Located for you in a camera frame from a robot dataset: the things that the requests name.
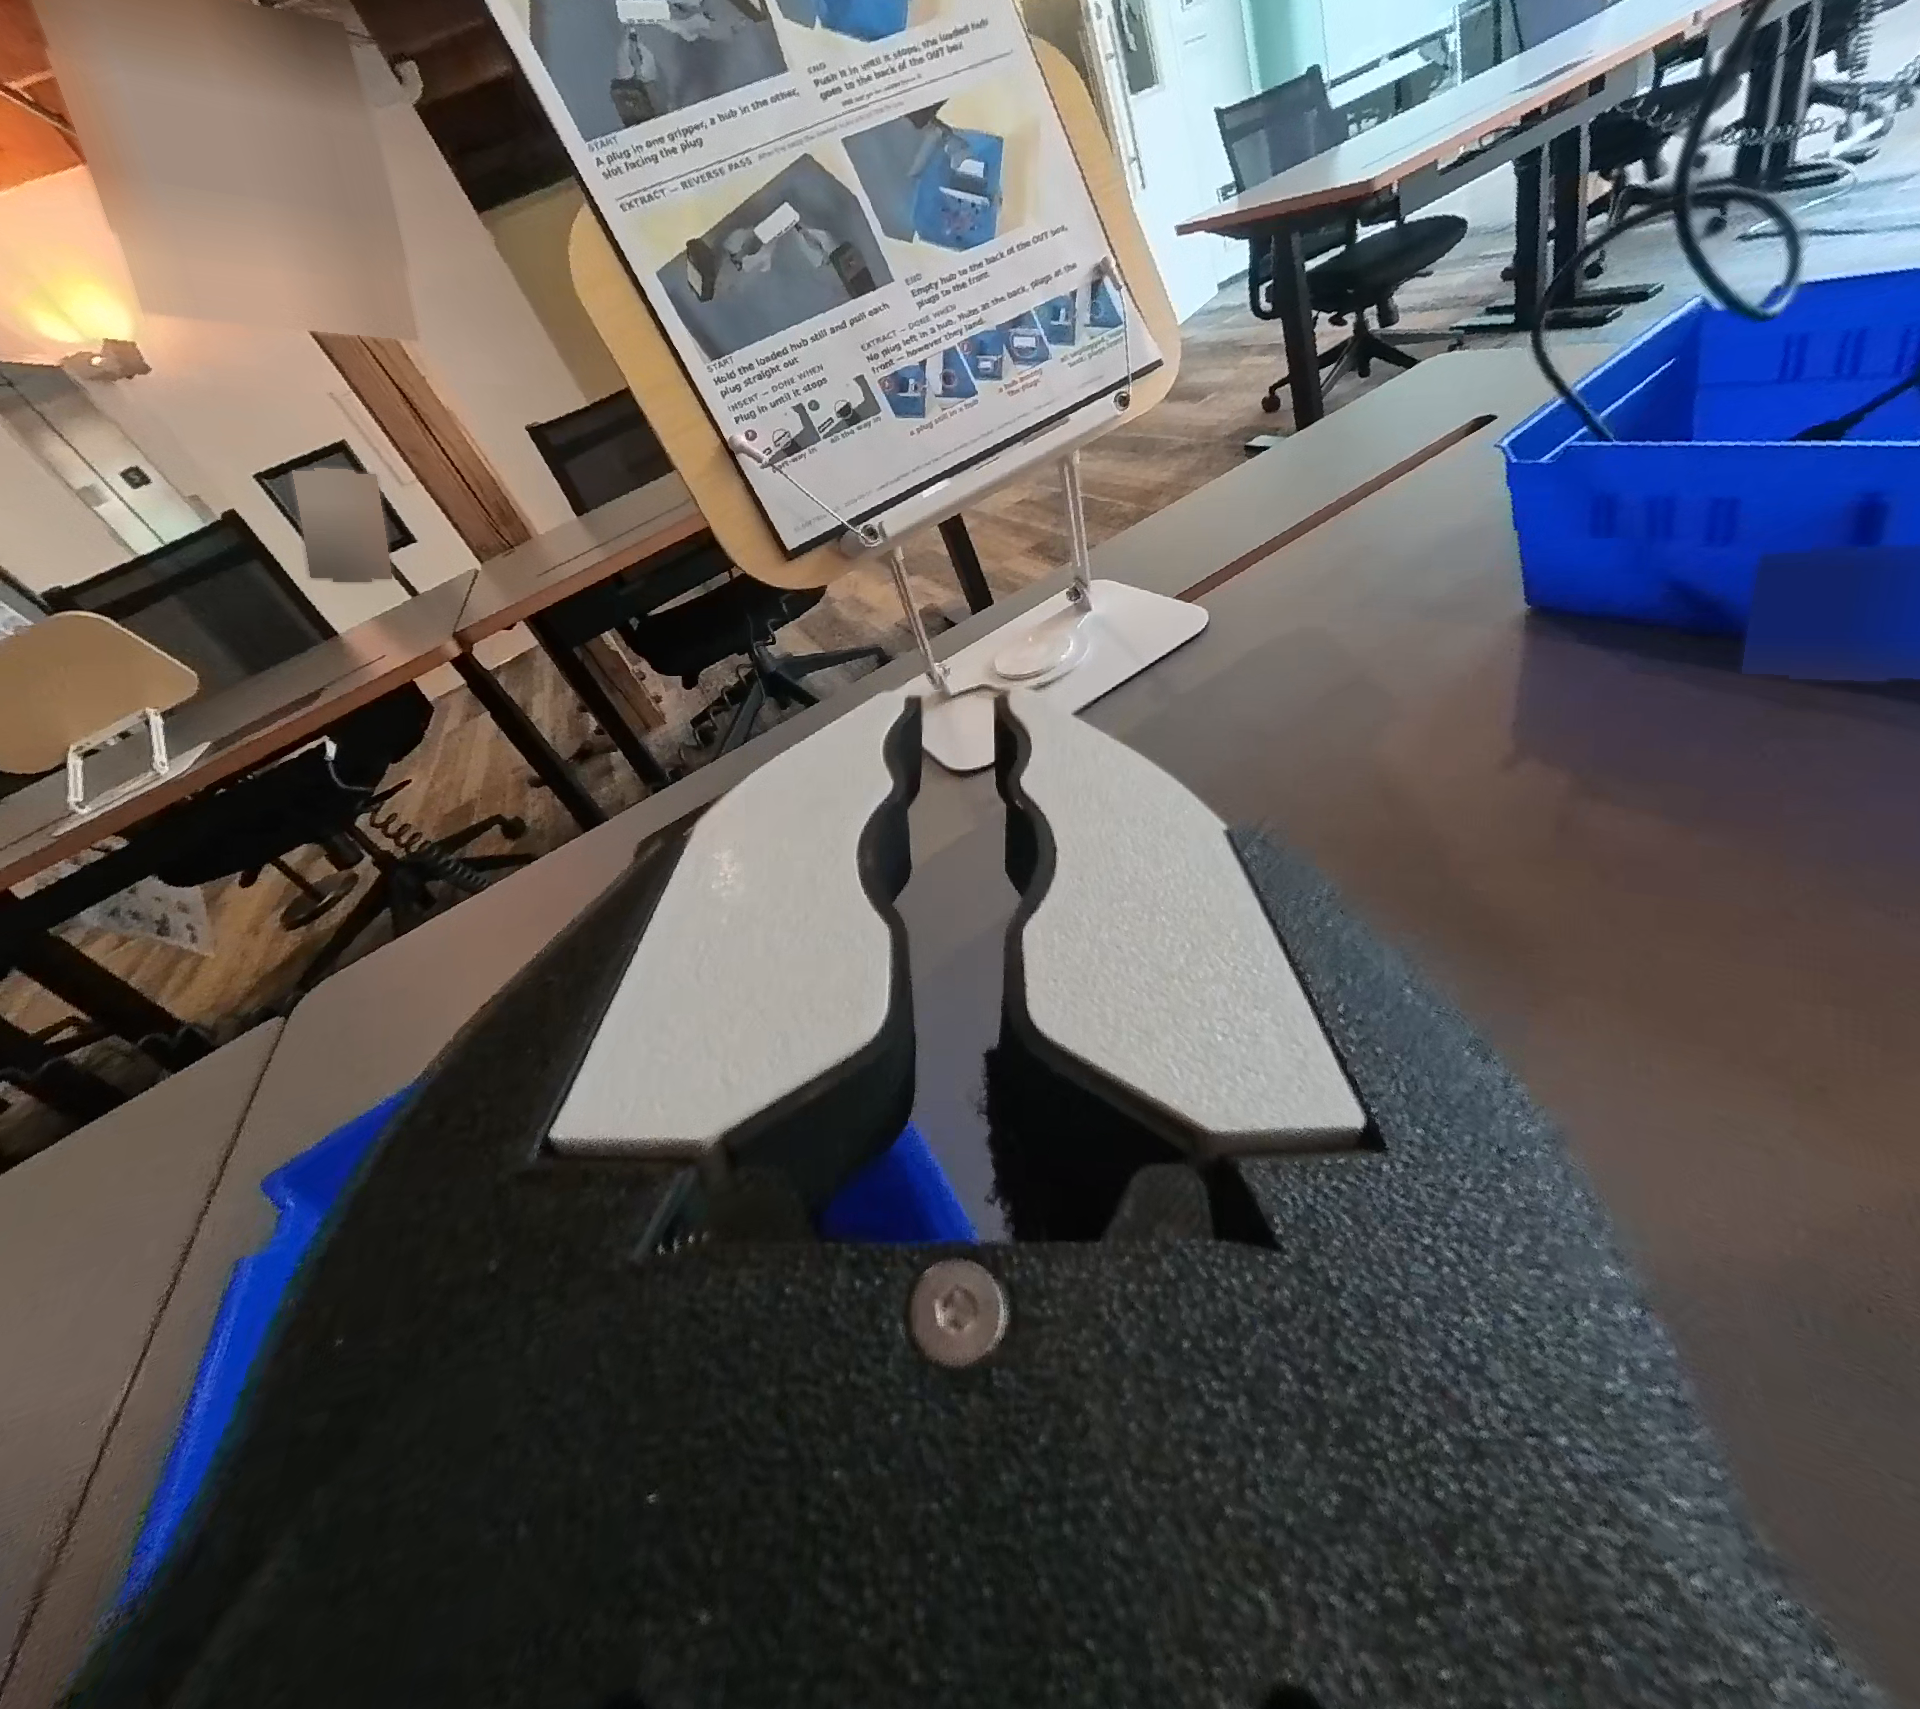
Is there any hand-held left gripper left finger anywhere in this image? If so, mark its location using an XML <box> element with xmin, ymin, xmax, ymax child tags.
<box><xmin>544</xmin><ymin>694</ymin><xmax>920</xmax><ymax>1214</ymax></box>

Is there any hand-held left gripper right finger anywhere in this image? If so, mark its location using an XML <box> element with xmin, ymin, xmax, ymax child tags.
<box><xmin>996</xmin><ymin>694</ymin><xmax>1374</xmax><ymax>1209</ymax></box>

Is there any blue plastic bin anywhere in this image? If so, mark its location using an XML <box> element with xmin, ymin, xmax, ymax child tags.
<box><xmin>1497</xmin><ymin>269</ymin><xmax>1920</xmax><ymax>676</ymax></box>
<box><xmin>121</xmin><ymin>1088</ymin><xmax>979</xmax><ymax>1641</ymax></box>

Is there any black usb cable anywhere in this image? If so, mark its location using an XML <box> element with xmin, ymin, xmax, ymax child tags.
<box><xmin>1528</xmin><ymin>0</ymin><xmax>1920</xmax><ymax>448</ymax></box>

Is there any dark office desk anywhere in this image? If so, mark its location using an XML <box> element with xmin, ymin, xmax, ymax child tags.
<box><xmin>449</xmin><ymin>505</ymin><xmax>721</xmax><ymax>825</ymax></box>
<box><xmin>0</xmin><ymin>566</ymin><xmax>481</xmax><ymax>902</ymax></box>

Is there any black office chair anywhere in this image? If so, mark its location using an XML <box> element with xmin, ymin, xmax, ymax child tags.
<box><xmin>43</xmin><ymin>507</ymin><xmax>438</xmax><ymax>945</ymax></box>
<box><xmin>522</xmin><ymin>389</ymin><xmax>839</xmax><ymax>750</ymax></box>
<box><xmin>1212</xmin><ymin>65</ymin><xmax>1470</xmax><ymax>389</ymax></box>

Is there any wooden board on clear stand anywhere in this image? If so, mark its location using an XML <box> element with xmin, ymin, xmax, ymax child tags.
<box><xmin>0</xmin><ymin>611</ymin><xmax>201</xmax><ymax>825</ymax></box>

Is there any instruction sign on stand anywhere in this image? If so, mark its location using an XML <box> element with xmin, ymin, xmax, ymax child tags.
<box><xmin>356</xmin><ymin>0</ymin><xmax>1212</xmax><ymax>773</ymax></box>

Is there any long office desk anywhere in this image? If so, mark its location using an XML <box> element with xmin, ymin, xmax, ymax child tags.
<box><xmin>1175</xmin><ymin>0</ymin><xmax>1920</xmax><ymax>448</ymax></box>

